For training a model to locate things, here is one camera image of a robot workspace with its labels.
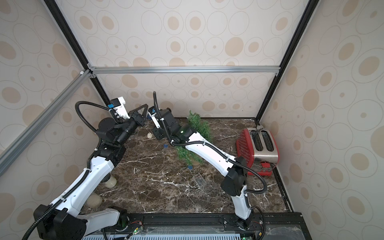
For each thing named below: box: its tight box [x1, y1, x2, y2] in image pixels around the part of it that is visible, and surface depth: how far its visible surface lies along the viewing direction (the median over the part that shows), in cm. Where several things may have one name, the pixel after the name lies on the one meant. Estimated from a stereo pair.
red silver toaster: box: [236, 127, 280, 176], surface depth 85 cm
